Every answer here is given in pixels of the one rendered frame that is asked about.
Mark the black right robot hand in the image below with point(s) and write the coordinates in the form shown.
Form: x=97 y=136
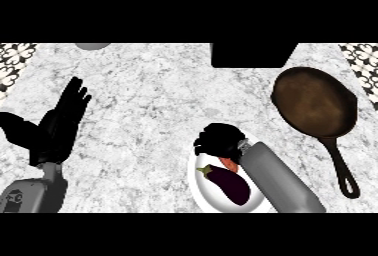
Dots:
x=219 y=140

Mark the white oval plate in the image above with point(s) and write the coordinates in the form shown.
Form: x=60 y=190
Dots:
x=208 y=190

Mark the black appliance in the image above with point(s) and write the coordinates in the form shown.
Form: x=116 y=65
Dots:
x=253 y=55

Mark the orange sweet potato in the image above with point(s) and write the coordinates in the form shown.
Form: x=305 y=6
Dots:
x=230 y=163

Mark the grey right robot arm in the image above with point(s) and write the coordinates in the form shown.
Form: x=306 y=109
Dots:
x=281 y=181

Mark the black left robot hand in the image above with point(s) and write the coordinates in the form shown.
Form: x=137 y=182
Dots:
x=57 y=130

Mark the dark purple eggplant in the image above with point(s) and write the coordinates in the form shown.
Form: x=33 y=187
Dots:
x=230 y=183

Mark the grey round object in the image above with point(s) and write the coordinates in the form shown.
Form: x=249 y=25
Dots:
x=92 y=46

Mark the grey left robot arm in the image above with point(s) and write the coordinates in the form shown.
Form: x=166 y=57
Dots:
x=35 y=195

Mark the brown cast iron pan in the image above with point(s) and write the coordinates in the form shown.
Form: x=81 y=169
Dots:
x=315 y=106

